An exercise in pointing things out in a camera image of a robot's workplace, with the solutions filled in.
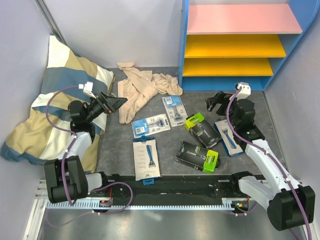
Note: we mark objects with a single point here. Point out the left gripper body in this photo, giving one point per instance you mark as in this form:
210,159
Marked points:
96,108

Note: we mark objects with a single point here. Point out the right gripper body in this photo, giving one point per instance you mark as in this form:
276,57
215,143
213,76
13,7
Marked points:
222,110

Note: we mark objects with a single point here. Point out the clear blister razor pack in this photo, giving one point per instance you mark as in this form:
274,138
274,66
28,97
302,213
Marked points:
175,110

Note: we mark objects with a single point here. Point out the blue blister razor pack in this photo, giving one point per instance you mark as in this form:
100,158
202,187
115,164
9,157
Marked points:
150,125

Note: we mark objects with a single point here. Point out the white box blue razor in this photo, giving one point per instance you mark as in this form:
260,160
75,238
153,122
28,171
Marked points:
146,163

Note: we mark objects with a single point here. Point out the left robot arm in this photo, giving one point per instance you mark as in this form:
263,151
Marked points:
66,180

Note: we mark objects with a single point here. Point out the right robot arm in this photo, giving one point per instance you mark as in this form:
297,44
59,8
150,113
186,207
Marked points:
287,202

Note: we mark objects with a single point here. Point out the blue shelf unit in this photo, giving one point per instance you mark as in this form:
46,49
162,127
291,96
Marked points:
223,43

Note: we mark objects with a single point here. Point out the beige cloth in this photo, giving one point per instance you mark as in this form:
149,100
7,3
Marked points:
141,86

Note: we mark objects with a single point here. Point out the white razor box right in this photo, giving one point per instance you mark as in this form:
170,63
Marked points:
229,144

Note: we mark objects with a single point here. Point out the patchwork pillow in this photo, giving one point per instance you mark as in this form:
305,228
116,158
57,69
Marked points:
43,135

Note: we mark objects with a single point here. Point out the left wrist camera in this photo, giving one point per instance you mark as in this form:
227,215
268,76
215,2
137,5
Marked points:
87,89

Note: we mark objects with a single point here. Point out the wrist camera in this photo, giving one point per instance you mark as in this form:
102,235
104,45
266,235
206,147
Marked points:
244,90
87,89

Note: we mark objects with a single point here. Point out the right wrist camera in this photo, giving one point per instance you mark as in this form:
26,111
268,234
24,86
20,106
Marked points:
244,90

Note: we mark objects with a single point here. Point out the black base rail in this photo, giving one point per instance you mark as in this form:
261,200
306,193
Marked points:
179,189

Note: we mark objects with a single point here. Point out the slotted cable duct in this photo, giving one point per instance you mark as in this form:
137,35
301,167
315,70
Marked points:
95,204

